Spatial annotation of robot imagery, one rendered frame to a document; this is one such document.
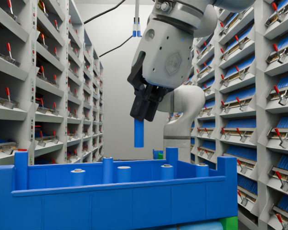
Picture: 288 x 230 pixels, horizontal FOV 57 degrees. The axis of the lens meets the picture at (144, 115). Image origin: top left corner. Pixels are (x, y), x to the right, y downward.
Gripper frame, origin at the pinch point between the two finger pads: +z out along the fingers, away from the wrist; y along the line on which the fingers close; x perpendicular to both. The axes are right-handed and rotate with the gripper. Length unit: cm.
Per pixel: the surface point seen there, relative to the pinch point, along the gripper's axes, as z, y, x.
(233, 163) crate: 0.4, -1.3, -19.2
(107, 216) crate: 8.8, -16.4, -13.5
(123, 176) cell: 5.6, -13.1, -11.1
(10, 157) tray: 49, 11, 69
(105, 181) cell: 13.2, -6.1, -2.1
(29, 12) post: -8, 24, 109
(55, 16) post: -11, 69, 169
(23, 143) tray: 51, 22, 82
